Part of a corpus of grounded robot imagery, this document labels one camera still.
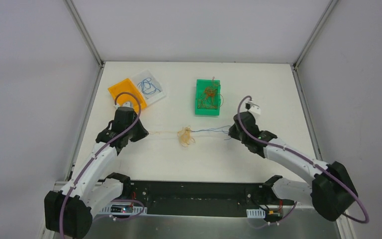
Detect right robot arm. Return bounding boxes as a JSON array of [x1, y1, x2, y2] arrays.
[[228, 112, 358, 221]]

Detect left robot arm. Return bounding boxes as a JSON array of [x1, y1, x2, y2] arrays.
[[44, 107, 149, 239]]

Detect yellow plastic bin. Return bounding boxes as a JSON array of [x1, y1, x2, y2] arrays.
[[108, 78, 148, 113]]

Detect white translucent bin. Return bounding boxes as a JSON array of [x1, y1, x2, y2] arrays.
[[130, 70, 166, 106]]

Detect green plastic bin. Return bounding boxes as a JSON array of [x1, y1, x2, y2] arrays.
[[194, 79, 223, 117]]

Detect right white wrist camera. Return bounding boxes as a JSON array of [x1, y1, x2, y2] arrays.
[[245, 101, 261, 117]]

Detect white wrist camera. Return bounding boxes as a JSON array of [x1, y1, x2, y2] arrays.
[[245, 101, 261, 117], [114, 101, 135, 112]]

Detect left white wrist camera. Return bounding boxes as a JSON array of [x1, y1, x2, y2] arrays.
[[114, 101, 135, 112]]

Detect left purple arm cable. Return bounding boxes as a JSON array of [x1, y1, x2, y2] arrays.
[[58, 92, 146, 239]]

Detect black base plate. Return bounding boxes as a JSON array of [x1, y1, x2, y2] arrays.
[[99, 179, 294, 219]]

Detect left white cable duct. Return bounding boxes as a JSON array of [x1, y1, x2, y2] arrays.
[[98, 204, 147, 216]]

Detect white cable duct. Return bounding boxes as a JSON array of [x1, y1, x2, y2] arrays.
[[98, 204, 147, 216], [246, 209, 266, 219]]

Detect right white cable duct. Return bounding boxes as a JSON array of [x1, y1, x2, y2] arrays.
[[246, 209, 266, 219]]

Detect right aluminium frame rail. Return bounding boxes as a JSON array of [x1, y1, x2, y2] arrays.
[[293, 0, 340, 70]]

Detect aluminium frame rail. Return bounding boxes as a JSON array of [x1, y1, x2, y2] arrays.
[[293, 0, 340, 70], [64, 0, 104, 68]]

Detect left aluminium frame rail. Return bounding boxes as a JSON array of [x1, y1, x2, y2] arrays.
[[64, 0, 104, 68]]

